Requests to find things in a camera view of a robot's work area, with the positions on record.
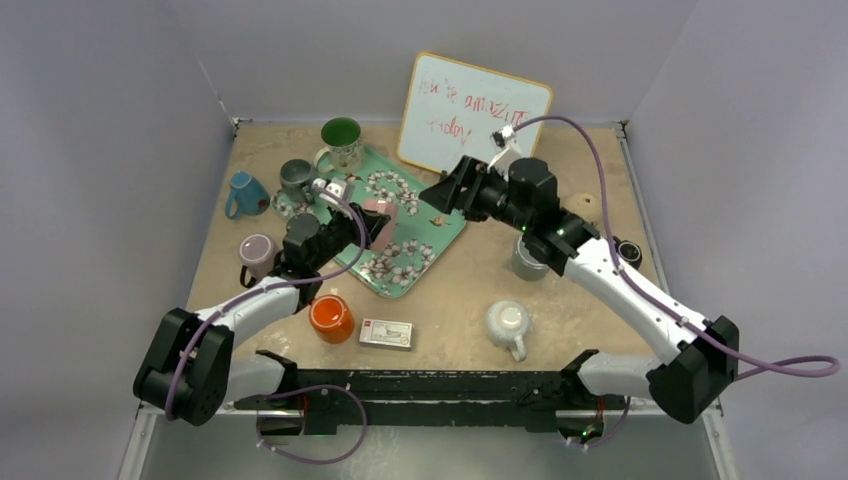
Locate orange mug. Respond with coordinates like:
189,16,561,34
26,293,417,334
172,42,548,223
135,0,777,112
308,294,355,344

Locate floral mug green inside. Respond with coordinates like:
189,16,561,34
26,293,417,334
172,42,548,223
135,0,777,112
313,117,366,174

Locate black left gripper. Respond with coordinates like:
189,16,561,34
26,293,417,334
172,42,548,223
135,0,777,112
308,201,388,272

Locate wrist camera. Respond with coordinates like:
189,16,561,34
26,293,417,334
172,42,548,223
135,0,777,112
311,178,354,206
488,125,524,178

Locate pink faceted mug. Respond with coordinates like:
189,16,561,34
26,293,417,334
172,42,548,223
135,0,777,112
362,198,398,241

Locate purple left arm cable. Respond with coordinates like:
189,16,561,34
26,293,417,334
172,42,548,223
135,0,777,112
162,186,370,423

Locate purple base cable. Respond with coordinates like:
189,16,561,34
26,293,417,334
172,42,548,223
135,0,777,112
255,384,370,466
566,397,632,452

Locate beige mug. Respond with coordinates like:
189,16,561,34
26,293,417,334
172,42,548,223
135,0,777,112
569,192,603,227

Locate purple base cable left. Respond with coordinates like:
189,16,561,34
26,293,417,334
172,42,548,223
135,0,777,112
255,384,370,466

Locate blue grey mug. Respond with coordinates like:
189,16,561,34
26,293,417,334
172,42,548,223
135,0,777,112
279,158,317,204

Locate grey ribbed mug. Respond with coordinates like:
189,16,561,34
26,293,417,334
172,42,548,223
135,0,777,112
512,236,549,282

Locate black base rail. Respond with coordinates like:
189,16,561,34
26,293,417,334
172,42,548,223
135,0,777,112
235,367,625,435

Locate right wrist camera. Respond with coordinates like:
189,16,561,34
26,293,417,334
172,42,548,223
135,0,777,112
488,125,524,178

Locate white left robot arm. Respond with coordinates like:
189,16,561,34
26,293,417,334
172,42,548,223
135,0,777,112
132,203,393,426

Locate yellow framed whiteboard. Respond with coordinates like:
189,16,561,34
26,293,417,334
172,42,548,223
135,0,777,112
397,52,553,172

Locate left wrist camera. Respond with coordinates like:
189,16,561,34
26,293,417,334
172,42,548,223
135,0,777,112
311,178,354,206

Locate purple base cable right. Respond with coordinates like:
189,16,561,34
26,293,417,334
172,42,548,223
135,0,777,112
566,397,632,452

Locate white speckled mug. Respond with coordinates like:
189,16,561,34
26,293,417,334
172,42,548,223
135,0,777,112
484,300,532,362

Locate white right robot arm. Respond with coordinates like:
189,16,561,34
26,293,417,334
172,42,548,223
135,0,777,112
419,156,740,424

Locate green floral tray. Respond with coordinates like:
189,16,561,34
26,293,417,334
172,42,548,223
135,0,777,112
271,146,469,298

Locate black mug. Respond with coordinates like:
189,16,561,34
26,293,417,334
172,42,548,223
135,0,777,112
613,236,643,270

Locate lilac mug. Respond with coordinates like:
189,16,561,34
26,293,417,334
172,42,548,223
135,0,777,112
238,233,279,288

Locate small white cardboard box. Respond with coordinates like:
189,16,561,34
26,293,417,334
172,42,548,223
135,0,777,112
358,318,414,351

